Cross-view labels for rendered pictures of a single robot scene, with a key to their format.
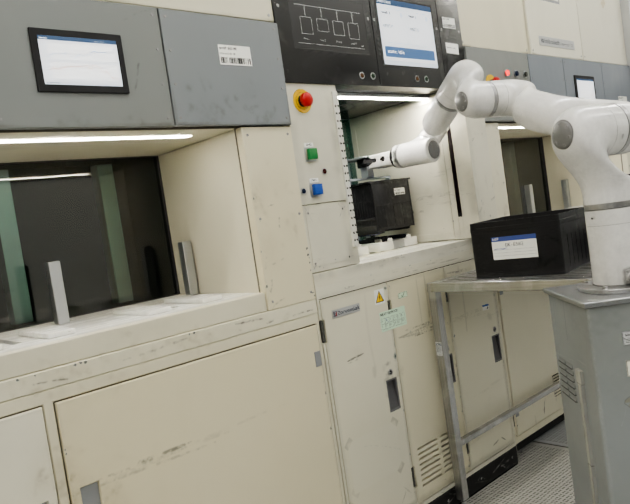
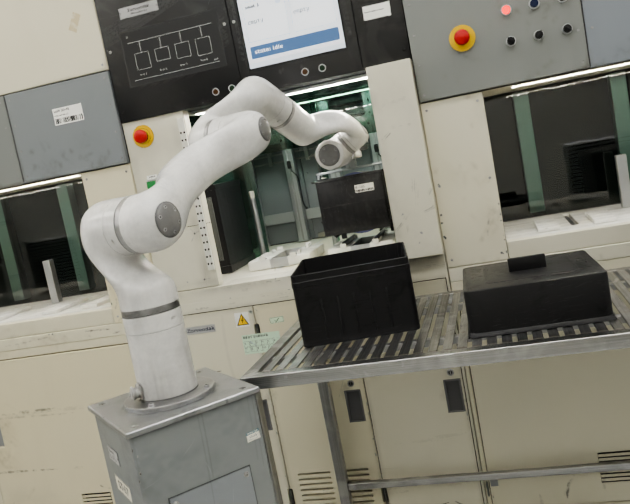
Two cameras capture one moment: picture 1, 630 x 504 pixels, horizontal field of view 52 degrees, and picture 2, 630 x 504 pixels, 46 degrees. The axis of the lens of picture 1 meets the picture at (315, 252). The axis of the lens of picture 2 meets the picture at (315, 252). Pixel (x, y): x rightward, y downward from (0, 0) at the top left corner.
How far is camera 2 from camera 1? 2.34 m
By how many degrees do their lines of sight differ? 56
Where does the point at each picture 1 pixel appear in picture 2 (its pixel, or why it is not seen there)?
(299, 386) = not seen: hidden behind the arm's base
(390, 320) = (257, 344)
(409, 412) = (285, 437)
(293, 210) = not seen: hidden behind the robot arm
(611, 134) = (100, 240)
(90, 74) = not seen: outside the picture
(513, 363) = (490, 420)
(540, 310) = (572, 358)
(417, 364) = (299, 392)
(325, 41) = (166, 69)
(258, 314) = (105, 325)
